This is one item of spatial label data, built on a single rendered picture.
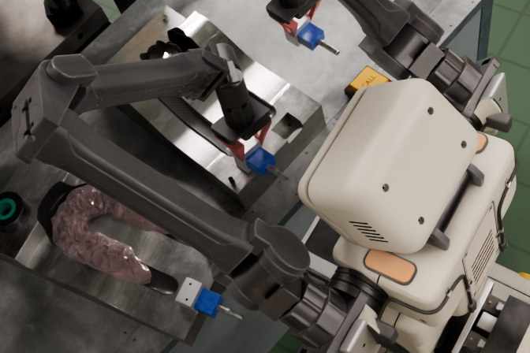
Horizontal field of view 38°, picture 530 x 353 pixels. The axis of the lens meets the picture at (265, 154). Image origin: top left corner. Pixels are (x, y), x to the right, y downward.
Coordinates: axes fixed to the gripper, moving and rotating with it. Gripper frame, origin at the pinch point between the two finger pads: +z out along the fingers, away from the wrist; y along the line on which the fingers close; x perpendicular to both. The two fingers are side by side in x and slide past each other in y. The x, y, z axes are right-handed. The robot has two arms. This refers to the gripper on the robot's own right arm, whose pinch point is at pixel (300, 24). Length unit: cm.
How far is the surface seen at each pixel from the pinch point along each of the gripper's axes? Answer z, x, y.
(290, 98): 6.3, 7.1, 12.5
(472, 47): 46, 14, -43
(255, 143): 0.8, 11.5, 26.7
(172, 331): 10, 22, 64
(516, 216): 96, 42, -29
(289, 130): 9.0, 10.7, 17.7
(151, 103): 2.9, -14.8, 32.5
